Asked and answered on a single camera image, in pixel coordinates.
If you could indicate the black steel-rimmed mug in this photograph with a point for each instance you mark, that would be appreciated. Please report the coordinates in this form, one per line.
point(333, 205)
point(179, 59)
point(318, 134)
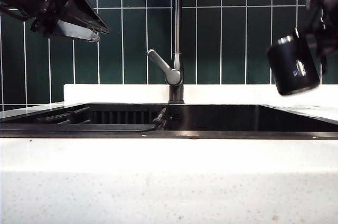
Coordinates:
point(293, 68)

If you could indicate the black slatted sink basket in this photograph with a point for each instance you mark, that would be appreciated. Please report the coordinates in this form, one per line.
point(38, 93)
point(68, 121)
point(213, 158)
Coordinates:
point(121, 117)

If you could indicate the black roll-up drying rack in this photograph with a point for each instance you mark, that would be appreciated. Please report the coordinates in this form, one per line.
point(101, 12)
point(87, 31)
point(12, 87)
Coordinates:
point(66, 127)

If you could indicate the black steel sink basin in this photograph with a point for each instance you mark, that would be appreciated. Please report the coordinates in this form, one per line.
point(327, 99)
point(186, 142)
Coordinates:
point(224, 118)

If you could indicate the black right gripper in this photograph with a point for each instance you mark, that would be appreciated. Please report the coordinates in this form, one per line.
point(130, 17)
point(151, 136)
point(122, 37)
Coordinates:
point(327, 20)

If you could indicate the dark metal kitchen faucet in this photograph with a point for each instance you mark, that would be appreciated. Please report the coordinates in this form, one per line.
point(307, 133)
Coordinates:
point(177, 23)

